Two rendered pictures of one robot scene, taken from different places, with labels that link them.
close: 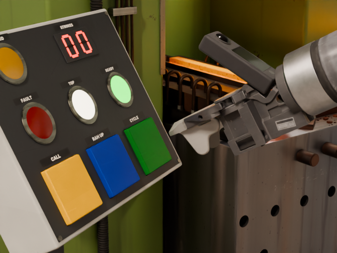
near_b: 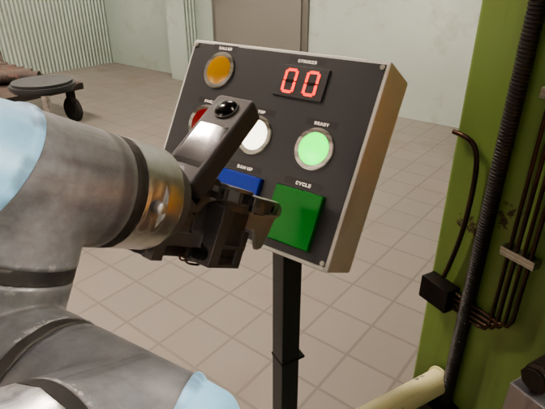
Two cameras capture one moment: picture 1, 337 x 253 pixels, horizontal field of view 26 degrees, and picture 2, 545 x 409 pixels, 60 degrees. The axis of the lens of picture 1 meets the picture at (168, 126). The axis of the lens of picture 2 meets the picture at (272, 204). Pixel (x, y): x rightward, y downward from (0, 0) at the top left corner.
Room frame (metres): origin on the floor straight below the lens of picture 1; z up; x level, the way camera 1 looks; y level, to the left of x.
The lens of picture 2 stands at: (1.10, -0.53, 1.31)
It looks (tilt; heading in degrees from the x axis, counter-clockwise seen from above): 27 degrees down; 98
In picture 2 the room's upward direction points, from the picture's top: straight up
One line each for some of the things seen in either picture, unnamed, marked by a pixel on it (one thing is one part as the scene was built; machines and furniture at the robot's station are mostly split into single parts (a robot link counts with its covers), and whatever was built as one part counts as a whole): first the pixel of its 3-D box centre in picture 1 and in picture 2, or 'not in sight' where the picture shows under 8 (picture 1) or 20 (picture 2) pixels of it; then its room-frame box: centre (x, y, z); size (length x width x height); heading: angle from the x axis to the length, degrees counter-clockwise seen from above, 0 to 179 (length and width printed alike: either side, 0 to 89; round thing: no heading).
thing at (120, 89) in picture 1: (120, 89); (313, 148); (1.08, 0.07, 1.09); 0.05 x 0.03 x 0.04; 127
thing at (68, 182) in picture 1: (70, 189); not in sight; (0.88, 0.13, 1.01); 0.07 x 0.05 x 0.07; 152
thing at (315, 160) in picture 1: (307, 157); not in sight; (1.39, -0.28, 0.87); 0.04 x 0.03 x 0.03; 37
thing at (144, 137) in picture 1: (146, 146); (293, 217); (1.06, 0.03, 1.01); 0.07 x 0.05 x 0.07; 152
